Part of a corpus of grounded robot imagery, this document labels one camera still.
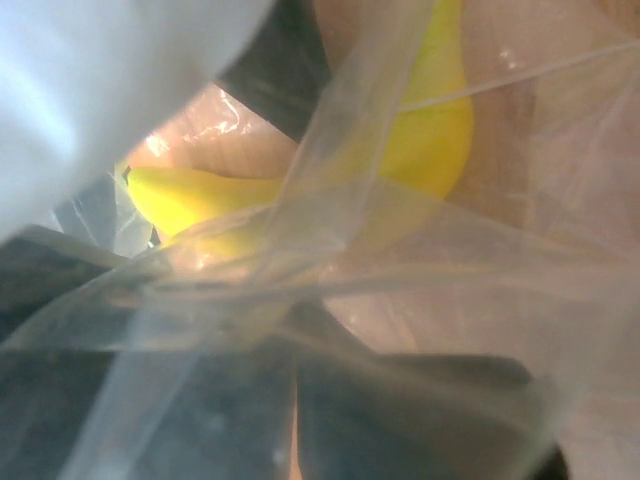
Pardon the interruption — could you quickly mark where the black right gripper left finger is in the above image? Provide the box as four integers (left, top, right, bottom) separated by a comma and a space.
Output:
1, 227, 293, 479

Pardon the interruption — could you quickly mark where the fake yellow banana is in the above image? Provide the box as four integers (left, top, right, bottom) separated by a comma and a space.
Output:
128, 1, 474, 238

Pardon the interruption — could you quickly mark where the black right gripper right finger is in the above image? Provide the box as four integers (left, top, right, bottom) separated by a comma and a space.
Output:
284, 299, 571, 480

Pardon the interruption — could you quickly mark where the clear zip top bag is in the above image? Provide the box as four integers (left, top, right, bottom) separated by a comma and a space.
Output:
1, 1, 639, 479

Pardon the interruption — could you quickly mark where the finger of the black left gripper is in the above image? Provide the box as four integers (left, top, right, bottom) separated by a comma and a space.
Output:
218, 9, 331, 140

